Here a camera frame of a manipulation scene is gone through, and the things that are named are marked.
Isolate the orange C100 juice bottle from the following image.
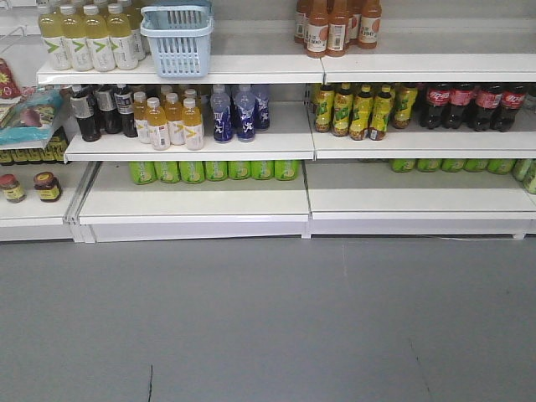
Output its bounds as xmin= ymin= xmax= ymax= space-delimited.
xmin=326 ymin=0 xmax=349 ymax=57
xmin=358 ymin=0 xmax=382 ymax=49
xmin=307 ymin=0 xmax=329 ymax=59

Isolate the teal snack bag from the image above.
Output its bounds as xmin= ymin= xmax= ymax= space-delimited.
xmin=1 ymin=87 xmax=64 ymax=146

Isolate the white shelf unit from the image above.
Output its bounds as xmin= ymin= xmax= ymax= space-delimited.
xmin=1 ymin=16 xmax=535 ymax=243

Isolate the pale yellow drink bottle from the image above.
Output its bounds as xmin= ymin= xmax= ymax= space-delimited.
xmin=37 ymin=5 xmax=71 ymax=70
xmin=59 ymin=5 xmax=93 ymax=71
xmin=83 ymin=5 xmax=116 ymax=72
xmin=106 ymin=3 xmax=138 ymax=70

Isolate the yellow lemon tea bottle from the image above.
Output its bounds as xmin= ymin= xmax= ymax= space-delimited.
xmin=349 ymin=84 xmax=374 ymax=141
xmin=368 ymin=84 xmax=392 ymax=141
xmin=314 ymin=83 xmax=335 ymax=132
xmin=391 ymin=83 xmax=418 ymax=129
xmin=332 ymin=83 xmax=353 ymax=137

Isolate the blue sports drink bottle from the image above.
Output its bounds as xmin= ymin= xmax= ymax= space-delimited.
xmin=234 ymin=84 xmax=255 ymax=142
xmin=210 ymin=84 xmax=233 ymax=143
xmin=252 ymin=84 xmax=271 ymax=131

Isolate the dark cola plastic bottle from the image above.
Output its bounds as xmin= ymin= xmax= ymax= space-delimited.
xmin=491 ymin=83 xmax=528 ymax=132
xmin=442 ymin=83 xmax=476 ymax=129
xmin=471 ymin=83 xmax=503 ymax=131
xmin=419 ymin=83 xmax=452 ymax=130

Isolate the light blue plastic basket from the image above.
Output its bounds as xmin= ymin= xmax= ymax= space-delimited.
xmin=141 ymin=1 xmax=214 ymax=79

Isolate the orange vitamin drink bottle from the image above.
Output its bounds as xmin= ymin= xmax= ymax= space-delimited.
xmin=164 ymin=92 xmax=185 ymax=146
xmin=133 ymin=91 xmax=151 ymax=144
xmin=182 ymin=98 xmax=204 ymax=151
xmin=146 ymin=97 xmax=171 ymax=151

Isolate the red lid sauce jar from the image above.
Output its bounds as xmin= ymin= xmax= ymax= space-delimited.
xmin=0 ymin=174 xmax=26 ymax=204
xmin=33 ymin=172 xmax=62 ymax=203

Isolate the dark tea bottle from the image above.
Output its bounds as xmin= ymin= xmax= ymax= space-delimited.
xmin=95 ymin=85 xmax=122 ymax=134
xmin=114 ymin=84 xmax=137 ymax=138
xmin=70 ymin=85 xmax=101 ymax=142

